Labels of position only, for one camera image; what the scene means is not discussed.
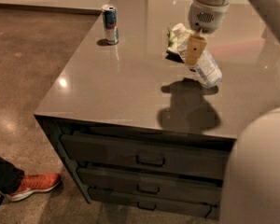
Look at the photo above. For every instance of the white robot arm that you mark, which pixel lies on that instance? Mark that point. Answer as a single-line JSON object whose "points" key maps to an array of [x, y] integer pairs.
{"points": [[251, 185]]}

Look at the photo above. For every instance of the middle left drawer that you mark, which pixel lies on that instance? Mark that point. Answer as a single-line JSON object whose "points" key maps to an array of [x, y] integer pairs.
{"points": [[160, 186]]}

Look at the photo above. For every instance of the orange sneaker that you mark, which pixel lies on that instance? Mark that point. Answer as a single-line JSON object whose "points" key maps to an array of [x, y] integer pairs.
{"points": [[31, 184]]}

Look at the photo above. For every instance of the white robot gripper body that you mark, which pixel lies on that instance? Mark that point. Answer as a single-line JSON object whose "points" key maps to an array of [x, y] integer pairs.
{"points": [[206, 18]]}

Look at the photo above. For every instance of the clear plastic water bottle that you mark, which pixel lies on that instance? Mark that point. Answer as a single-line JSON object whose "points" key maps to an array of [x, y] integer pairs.
{"points": [[206, 67]]}

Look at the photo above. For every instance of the dark cabinet frame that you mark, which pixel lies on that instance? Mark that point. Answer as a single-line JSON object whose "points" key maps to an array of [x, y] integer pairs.
{"points": [[54, 128]]}

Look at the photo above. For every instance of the top left drawer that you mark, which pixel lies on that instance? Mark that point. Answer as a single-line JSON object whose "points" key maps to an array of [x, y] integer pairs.
{"points": [[148, 156]]}

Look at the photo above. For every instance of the bottom right drawer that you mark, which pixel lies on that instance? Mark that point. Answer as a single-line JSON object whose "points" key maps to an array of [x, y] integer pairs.
{"points": [[213, 213]]}

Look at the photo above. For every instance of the drawer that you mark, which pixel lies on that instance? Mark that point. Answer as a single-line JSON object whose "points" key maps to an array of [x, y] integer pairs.
{"points": [[160, 186], [148, 156], [213, 213], [150, 203]]}

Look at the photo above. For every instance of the black trouser leg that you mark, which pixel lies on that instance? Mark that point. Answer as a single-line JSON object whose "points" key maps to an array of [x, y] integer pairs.
{"points": [[10, 177]]}

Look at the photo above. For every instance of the bottom left drawer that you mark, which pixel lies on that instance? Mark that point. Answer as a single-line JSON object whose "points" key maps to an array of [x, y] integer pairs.
{"points": [[150, 203]]}

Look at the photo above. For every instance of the green chip bag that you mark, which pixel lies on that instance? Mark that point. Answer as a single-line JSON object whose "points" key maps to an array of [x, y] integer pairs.
{"points": [[177, 40]]}

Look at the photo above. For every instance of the blue silver drink can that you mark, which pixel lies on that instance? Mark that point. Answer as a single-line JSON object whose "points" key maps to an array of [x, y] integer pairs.
{"points": [[109, 13]]}

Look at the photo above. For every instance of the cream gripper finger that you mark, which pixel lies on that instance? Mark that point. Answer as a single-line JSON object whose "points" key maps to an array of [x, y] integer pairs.
{"points": [[196, 45]]}

